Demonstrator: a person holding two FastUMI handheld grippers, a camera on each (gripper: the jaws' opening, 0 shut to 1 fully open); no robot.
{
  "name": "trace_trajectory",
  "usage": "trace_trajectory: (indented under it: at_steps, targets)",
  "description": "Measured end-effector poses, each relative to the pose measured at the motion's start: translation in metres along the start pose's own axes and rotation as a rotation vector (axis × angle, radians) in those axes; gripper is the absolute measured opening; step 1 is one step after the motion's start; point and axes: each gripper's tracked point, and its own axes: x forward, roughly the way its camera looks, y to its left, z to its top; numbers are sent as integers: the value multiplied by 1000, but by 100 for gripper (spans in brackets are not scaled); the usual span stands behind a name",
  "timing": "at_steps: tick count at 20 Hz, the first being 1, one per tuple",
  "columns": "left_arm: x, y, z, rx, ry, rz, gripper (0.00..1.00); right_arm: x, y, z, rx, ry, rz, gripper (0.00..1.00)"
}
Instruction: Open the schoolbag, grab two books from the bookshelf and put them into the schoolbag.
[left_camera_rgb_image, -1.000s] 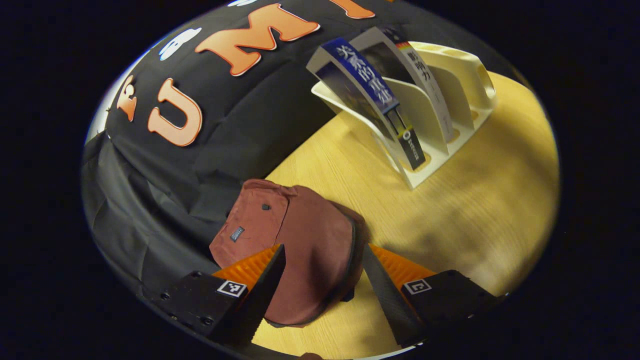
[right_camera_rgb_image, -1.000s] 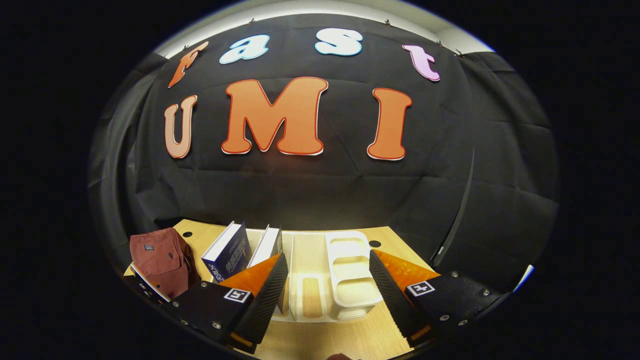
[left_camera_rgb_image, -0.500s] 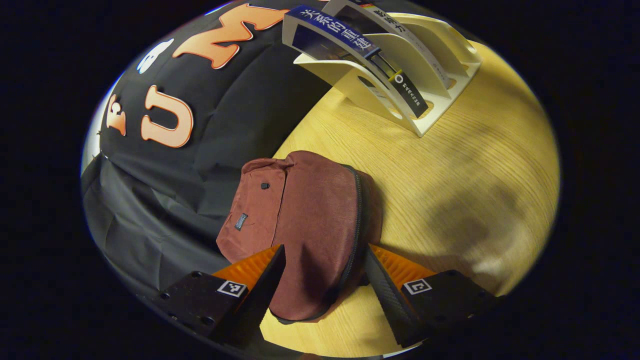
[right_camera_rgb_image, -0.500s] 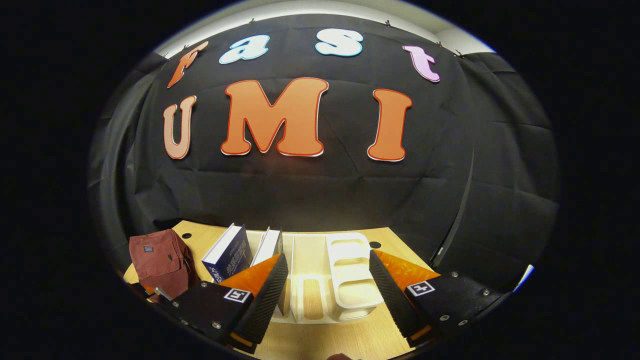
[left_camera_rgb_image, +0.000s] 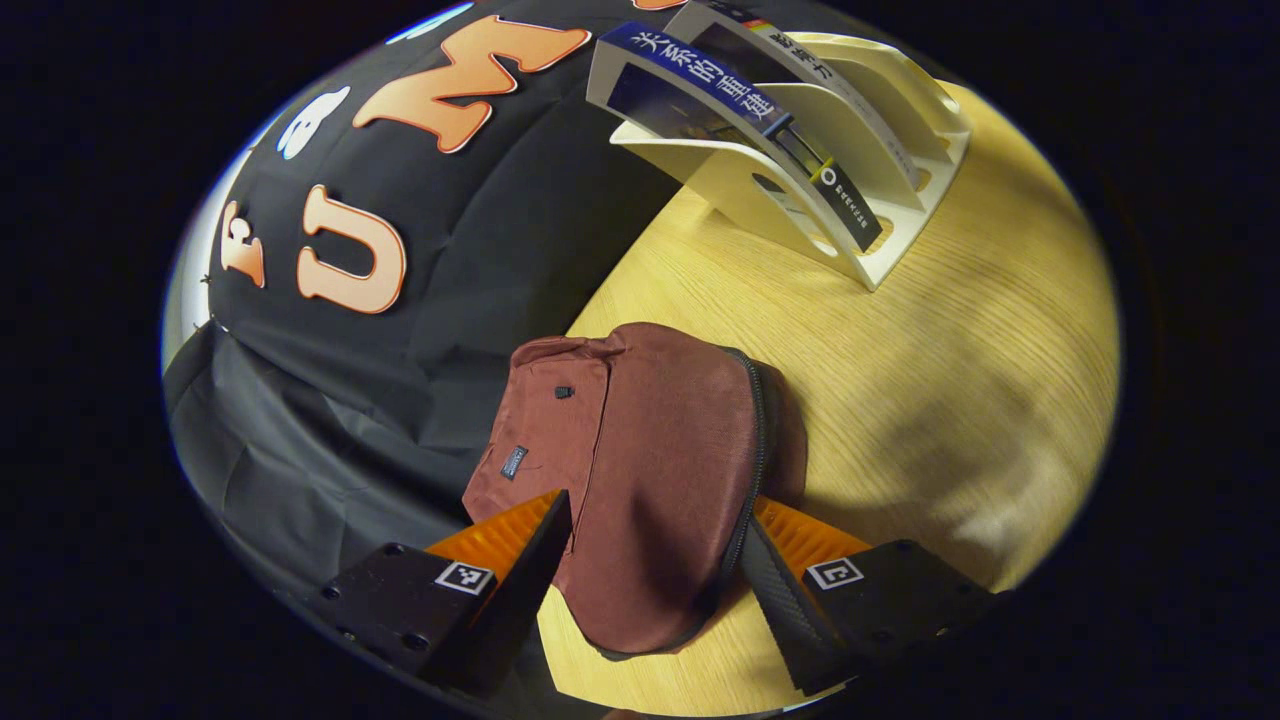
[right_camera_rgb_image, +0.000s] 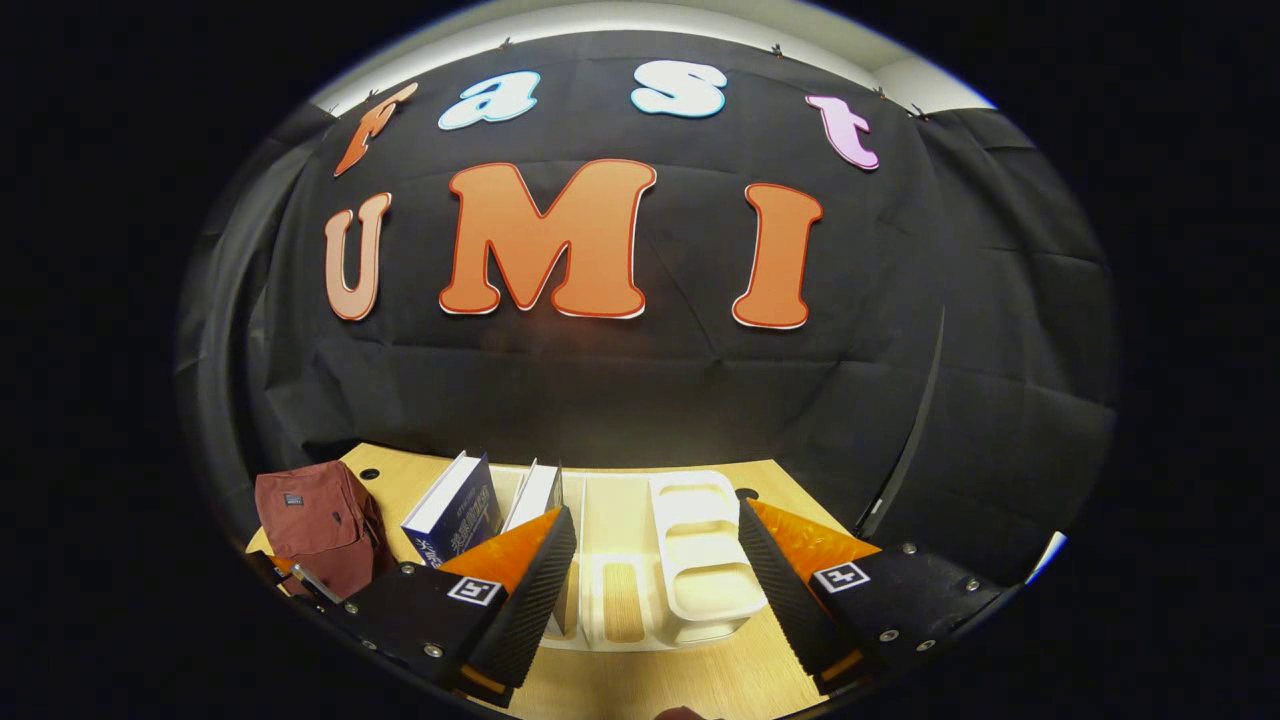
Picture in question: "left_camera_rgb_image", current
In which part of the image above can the black backdrop cloth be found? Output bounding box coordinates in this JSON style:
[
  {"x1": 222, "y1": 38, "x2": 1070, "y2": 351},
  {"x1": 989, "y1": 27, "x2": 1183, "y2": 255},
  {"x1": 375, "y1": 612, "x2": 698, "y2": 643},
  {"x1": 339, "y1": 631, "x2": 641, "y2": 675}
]
[{"x1": 162, "y1": 0, "x2": 871, "y2": 601}]

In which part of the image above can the maroon schoolbag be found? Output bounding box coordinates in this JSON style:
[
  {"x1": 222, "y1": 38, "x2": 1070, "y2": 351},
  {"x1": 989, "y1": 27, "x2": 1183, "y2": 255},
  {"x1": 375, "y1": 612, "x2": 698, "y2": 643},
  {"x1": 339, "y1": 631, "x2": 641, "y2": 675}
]
[{"x1": 462, "y1": 321, "x2": 809, "y2": 661}]

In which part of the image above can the blue cover book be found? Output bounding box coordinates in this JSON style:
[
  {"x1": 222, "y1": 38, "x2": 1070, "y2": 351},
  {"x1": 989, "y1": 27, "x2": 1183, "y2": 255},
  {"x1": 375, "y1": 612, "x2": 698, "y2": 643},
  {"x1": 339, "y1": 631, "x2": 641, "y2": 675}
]
[{"x1": 585, "y1": 20, "x2": 887, "y2": 256}]

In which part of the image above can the white bookshelf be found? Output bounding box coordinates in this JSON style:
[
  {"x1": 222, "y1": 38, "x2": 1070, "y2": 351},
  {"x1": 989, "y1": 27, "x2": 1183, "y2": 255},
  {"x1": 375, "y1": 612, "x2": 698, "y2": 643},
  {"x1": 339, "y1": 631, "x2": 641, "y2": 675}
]
[{"x1": 610, "y1": 30, "x2": 973, "y2": 293}]

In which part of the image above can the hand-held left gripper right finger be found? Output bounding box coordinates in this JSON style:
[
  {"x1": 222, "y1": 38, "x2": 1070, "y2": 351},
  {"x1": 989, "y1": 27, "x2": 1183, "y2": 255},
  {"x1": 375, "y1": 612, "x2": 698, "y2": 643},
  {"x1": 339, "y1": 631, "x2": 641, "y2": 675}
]
[{"x1": 738, "y1": 497, "x2": 1001, "y2": 698}]

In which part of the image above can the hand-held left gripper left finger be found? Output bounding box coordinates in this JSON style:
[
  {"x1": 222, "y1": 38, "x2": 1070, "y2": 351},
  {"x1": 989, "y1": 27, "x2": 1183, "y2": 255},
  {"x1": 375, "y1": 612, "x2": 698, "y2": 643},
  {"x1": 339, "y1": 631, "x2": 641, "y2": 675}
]
[{"x1": 318, "y1": 489, "x2": 573, "y2": 693}]

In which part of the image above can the white spine book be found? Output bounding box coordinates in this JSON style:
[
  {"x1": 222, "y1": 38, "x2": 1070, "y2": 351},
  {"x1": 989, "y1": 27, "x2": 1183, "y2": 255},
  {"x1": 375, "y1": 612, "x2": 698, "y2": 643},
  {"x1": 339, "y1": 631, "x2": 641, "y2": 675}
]
[{"x1": 663, "y1": 0, "x2": 923, "y2": 193}]

